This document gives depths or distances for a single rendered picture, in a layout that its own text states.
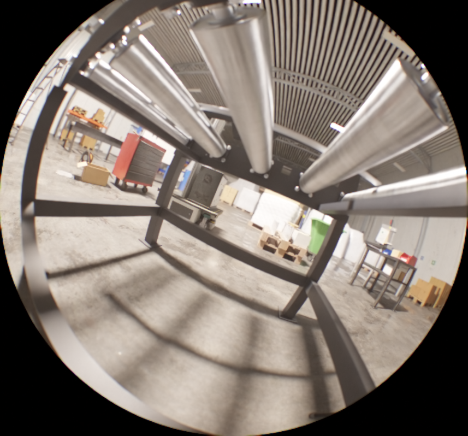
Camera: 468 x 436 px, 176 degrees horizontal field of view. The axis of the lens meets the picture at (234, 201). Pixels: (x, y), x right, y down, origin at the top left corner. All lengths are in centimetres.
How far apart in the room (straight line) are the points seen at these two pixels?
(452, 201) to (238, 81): 41
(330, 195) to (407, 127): 82
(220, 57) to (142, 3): 14
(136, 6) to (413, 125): 32
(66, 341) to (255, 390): 62
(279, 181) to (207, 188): 126
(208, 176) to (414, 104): 202
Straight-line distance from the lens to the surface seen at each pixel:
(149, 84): 48
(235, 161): 100
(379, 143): 31
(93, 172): 253
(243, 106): 33
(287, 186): 94
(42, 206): 78
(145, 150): 275
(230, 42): 24
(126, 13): 20
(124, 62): 45
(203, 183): 204
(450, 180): 49
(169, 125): 94
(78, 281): 87
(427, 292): 569
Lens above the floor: 62
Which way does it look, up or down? 2 degrees down
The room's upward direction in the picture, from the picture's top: 23 degrees clockwise
